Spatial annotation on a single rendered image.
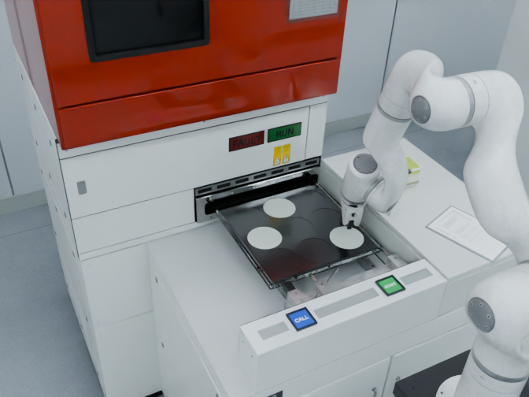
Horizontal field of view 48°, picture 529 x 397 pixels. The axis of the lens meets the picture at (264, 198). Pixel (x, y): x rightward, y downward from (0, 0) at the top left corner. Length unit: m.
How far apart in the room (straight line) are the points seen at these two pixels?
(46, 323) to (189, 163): 1.31
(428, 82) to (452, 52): 3.30
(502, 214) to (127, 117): 0.91
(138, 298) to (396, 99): 1.09
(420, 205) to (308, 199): 0.35
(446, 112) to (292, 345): 0.62
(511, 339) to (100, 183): 1.09
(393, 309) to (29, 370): 1.62
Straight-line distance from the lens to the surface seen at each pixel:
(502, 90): 1.22
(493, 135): 1.20
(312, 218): 1.81
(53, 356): 2.68
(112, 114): 1.52
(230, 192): 1.84
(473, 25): 4.49
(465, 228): 1.78
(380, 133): 1.40
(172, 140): 1.68
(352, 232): 1.78
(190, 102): 1.58
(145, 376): 2.29
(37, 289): 2.98
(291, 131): 1.84
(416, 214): 1.79
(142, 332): 2.11
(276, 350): 1.38
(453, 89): 1.15
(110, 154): 1.64
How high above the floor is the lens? 2.02
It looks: 36 degrees down
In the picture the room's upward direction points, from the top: 3 degrees clockwise
